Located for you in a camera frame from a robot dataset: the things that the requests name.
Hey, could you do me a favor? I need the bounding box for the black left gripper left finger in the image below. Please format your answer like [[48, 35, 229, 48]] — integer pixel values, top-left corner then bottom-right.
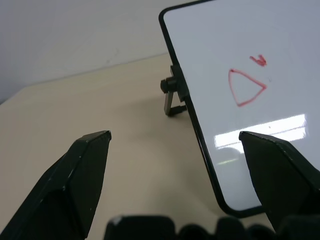
[[0, 130, 112, 240]]

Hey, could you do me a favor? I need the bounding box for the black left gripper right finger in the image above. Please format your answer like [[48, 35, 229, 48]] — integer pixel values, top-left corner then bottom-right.
[[238, 130, 320, 235]]

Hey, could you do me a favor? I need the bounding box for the black whiteboard stand leg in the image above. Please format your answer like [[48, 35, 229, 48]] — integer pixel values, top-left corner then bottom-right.
[[160, 64, 188, 117]]

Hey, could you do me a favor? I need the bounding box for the black-framed whiteboard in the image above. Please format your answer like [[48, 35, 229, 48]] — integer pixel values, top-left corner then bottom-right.
[[158, 0, 320, 218]]

